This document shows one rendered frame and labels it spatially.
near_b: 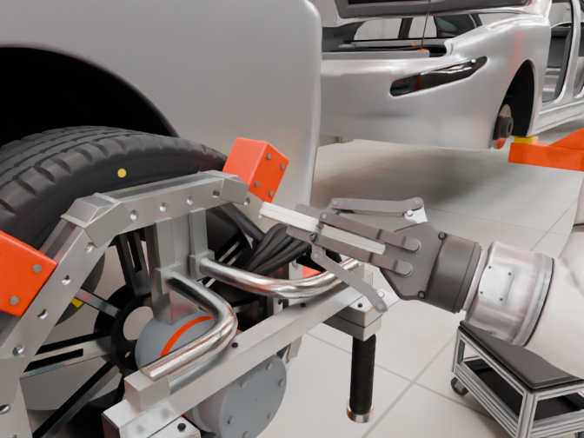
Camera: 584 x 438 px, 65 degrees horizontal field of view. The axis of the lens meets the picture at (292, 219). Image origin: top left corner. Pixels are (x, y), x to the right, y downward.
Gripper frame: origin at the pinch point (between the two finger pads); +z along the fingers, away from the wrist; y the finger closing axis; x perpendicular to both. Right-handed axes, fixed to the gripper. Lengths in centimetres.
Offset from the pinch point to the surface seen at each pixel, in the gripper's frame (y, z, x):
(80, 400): 35.6, 26.4, 12.1
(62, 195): 7.0, 29.5, -3.5
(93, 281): 26, 61, 45
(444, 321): 4, -21, 210
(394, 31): -465, 218, 726
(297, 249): 2.6, 2.8, 14.1
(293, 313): 10.6, -1.7, 8.1
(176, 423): 23.3, 1.1, -6.7
